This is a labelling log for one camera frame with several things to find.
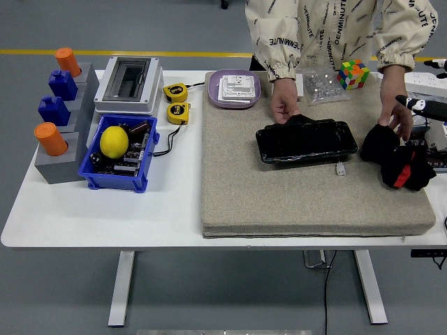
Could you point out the orange cylinder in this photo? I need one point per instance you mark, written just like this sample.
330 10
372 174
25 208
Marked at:
67 61
50 139

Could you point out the blue-rimmed tray of boards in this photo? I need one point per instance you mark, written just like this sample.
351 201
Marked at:
438 162

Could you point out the white table leg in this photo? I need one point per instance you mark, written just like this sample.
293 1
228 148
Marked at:
120 289
372 289

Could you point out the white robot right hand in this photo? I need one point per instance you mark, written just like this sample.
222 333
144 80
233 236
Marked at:
429 110

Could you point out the white electrical enclosure box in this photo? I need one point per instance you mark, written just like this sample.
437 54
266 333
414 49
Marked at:
129 83

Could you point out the person's right forearm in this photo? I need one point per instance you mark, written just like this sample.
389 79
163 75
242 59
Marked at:
283 86

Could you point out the metal under-table bracket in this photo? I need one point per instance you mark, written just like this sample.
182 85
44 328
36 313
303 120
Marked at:
316 260

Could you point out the grey stepped block holder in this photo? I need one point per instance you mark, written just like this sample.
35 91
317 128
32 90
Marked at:
59 171

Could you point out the blue plastic block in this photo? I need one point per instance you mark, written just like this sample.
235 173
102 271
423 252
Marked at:
54 111
63 85

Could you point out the person's left forearm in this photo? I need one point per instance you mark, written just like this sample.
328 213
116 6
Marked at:
391 87

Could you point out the white connector plug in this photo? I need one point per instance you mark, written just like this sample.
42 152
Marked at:
340 170

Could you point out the person's left hand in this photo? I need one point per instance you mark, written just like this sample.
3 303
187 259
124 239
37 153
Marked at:
398 113

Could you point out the purple tray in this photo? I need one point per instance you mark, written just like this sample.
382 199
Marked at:
213 94

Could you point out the person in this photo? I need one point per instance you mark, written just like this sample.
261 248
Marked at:
324 28

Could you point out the white wall socket plate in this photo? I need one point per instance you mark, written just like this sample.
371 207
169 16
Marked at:
237 87

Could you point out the blue plastic bin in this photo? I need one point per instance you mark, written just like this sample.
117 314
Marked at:
111 179

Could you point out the black glossy panel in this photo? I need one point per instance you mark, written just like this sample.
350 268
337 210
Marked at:
307 143

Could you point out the black rag with red patch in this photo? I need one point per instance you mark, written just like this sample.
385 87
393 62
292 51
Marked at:
377 146

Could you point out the brown cylindrical capacitor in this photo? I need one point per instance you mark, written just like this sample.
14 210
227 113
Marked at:
139 127

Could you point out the dark circuit boards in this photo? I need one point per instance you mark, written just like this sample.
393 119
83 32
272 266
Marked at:
134 157

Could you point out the clear bag of metal nuts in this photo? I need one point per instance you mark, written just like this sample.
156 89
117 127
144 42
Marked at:
323 87

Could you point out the black chair wheel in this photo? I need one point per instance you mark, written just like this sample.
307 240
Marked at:
224 3

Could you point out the grey metal bracket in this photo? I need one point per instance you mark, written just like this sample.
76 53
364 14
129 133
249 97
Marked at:
438 136

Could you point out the person's right hand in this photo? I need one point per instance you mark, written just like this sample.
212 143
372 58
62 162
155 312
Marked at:
283 106

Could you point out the yellow lemon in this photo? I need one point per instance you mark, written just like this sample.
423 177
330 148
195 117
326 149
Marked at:
114 142

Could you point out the yellow tape measure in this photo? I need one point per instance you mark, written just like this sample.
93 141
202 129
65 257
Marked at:
174 92
178 113

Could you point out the colourful puzzle cube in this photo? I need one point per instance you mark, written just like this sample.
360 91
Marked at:
352 75

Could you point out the grey-brown mat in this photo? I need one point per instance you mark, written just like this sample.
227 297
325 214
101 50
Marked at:
279 195

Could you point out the clear plastic bags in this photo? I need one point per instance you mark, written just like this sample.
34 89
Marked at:
426 96

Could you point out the black table control box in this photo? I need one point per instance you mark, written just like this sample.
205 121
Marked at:
427 253

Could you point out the white power strip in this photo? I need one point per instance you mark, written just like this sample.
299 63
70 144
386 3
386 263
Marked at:
419 81

